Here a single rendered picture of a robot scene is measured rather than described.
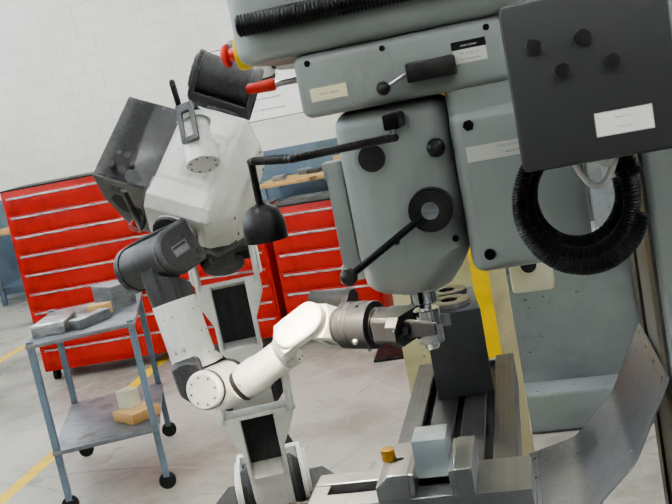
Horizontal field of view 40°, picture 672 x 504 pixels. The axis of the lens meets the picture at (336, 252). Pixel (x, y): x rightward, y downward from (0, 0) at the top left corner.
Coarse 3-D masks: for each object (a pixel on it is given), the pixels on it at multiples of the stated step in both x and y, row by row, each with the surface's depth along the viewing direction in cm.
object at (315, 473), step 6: (288, 438) 267; (312, 468) 282; (318, 468) 281; (324, 468) 280; (312, 474) 277; (318, 474) 276; (324, 474) 275; (312, 480) 273; (318, 480) 272; (234, 486) 280; (312, 486) 269; (228, 492) 276; (234, 492) 275; (312, 492) 264; (222, 498) 272; (228, 498) 272; (234, 498) 271
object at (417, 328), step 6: (408, 324) 160; (414, 324) 159; (420, 324) 159; (426, 324) 158; (432, 324) 157; (402, 330) 160; (408, 330) 160; (414, 330) 160; (420, 330) 159; (426, 330) 158; (432, 330) 158; (408, 336) 161; (414, 336) 160; (420, 336) 159
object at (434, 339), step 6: (414, 318) 161; (420, 318) 159; (426, 318) 159; (432, 318) 159; (438, 318) 160; (438, 324) 160; (438, 330) 160; (426, 336) 160; (432, 336) 160; (438, 336) 160; (444, 336) 162; (420, 342) 161; (426, 342) 160; (432, 342) 160; (438, 342) 160
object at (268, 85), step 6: (270, 78) 168; (288, 78) 167; (294, 78) 167; (252, 84) 168; (258, 84) 168; (264, 84) 167; (270, 84) 167; (276, 84) 167; (282, 84) 167; (288, 84) 167; (246, 90) 168; (252, 90) 168; (258, 90) 168; (264, 90) 168; (270, 90) 168
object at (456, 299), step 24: (456, 288) 208; (456, 312) 193; (480, 312) 193; (456, 336) 194; (480, 336) 194; (432, 360) 195; (456, 360) 195; (480, 360) 195; (456, 384) 196; (480, 384) 196
